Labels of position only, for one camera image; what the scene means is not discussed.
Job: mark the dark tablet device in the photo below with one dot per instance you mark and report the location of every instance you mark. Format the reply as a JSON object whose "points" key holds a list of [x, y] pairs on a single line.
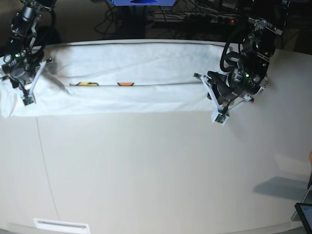
{"points": [[304, 211]]}

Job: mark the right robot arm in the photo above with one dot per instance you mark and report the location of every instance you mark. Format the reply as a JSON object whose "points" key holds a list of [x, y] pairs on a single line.
{"points": [[24, 50]]}

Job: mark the white label on table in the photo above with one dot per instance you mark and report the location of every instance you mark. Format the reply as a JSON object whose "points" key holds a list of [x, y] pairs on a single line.
{"points": [[63, 227]]}

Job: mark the white printed T-shirt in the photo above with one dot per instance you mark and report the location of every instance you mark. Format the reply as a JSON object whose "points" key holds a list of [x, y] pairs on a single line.
{"points": [[118, 78]]}

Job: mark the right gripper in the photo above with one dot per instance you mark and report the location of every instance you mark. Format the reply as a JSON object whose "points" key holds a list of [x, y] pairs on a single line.
{"points": [[21, 70]]}

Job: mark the blue box at top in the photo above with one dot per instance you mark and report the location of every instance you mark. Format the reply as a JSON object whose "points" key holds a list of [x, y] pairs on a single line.
{"points": [[143, 2]]}

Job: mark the orange object at edge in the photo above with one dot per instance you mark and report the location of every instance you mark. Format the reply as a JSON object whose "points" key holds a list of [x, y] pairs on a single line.
{"points": [[310, 158]]}

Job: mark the black power strip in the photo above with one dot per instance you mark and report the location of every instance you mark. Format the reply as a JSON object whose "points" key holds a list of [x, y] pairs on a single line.
{"points": [[212, 18]]}

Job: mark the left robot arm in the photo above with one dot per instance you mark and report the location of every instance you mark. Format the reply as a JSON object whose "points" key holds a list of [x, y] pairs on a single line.
{"points": [[246, 55]]}

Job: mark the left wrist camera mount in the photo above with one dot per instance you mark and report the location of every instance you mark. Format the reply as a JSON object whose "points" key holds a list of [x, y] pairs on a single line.
{"points": [[221, 114]]}

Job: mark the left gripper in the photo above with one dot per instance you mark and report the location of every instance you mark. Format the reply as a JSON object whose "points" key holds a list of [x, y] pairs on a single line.
{"points": [[235, 84]]}

